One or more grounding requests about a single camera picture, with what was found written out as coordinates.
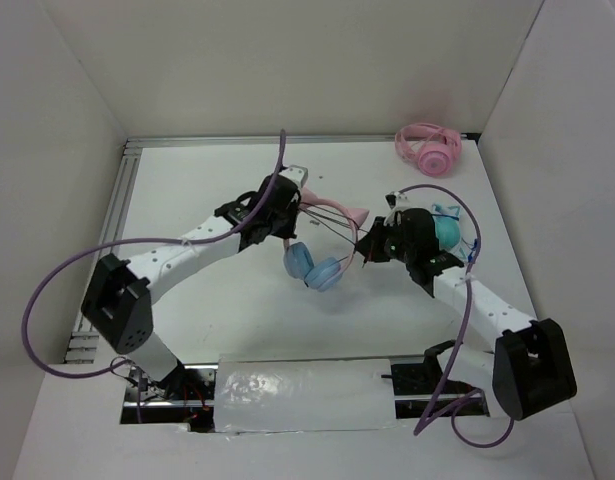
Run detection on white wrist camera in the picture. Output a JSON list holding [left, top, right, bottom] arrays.
[[280, 165, 309, 189], [384, 191, 413, 225]]

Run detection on white taped cover sheet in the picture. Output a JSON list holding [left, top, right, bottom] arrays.
[[214, 359, 397, 433]]

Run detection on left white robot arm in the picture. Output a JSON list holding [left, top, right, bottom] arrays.
[[81, 166, 308, 399]]

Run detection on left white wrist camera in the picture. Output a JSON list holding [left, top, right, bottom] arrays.
[[280, 165, 309, 189]]

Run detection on black headphone audio cable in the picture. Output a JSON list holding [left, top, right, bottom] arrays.
[[296, 199, 368, 289]]

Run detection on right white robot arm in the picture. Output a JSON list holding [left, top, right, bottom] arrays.
[[356, 208, 578, 421]]

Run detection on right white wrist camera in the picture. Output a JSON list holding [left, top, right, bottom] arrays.
[[384, 191, 413, 225]]

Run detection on teal cat-ear headphones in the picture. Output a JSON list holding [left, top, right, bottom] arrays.
[[430, 203, 481, 263]]

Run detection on pink blue cat-ear headphones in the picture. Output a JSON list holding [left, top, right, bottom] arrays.
[[283, 187, 369, 292]]

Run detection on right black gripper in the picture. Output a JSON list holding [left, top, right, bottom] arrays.
[[355, 216, 416, 264]]

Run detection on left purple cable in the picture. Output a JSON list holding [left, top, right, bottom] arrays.
[[24, 129, 291, 426]]

